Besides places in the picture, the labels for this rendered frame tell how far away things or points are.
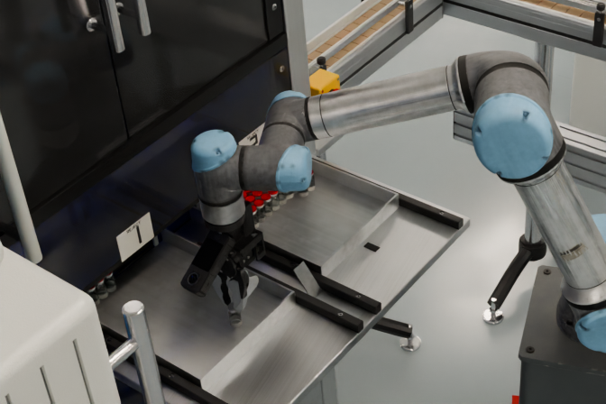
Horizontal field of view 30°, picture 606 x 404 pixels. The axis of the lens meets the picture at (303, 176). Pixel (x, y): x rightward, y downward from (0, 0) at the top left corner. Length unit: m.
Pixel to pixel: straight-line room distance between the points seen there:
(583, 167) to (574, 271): 1.21
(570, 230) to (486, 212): 1.85
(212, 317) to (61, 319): 0.94
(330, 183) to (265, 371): 0.54
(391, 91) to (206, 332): 0.57
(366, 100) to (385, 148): 2.09
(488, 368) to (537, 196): 1.45
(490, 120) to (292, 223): 0.71
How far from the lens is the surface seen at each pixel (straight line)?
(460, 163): 3.88
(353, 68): 2.71
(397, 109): 1.87
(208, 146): 1.83
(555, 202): 1.80
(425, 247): 2.22
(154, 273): 2.23
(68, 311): 1.20
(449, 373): 3.18
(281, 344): 2.05
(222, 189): 1.86
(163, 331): 2.11
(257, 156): 1.83
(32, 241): 1.81
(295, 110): 1.91
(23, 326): 1.19
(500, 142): 1.70
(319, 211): 2.31
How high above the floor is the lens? 2.35
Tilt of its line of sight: 37 degrees down
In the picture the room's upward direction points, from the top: 6 degrees counter-clockwise
